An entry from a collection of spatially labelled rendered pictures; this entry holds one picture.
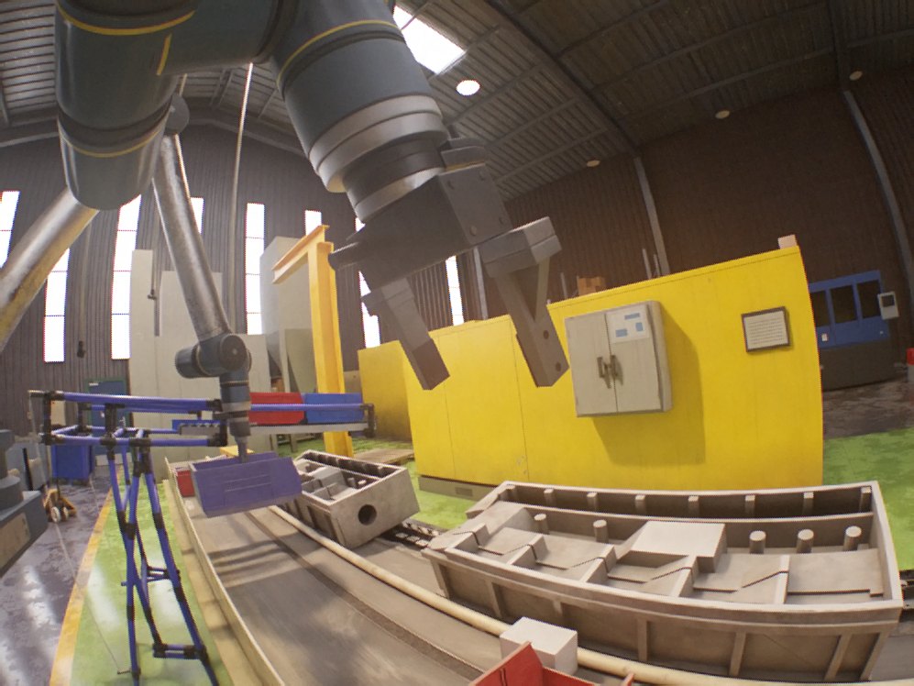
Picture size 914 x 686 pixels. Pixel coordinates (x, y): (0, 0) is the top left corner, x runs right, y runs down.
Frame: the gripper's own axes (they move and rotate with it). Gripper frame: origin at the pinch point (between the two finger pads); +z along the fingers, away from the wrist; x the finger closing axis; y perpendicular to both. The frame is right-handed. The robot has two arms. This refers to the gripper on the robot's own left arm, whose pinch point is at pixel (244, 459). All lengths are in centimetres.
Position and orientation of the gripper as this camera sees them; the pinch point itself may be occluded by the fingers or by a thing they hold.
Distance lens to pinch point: 146.3
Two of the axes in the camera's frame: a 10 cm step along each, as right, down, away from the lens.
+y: 7.2, -0.3, 6.9
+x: -6.8, 1.5, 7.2
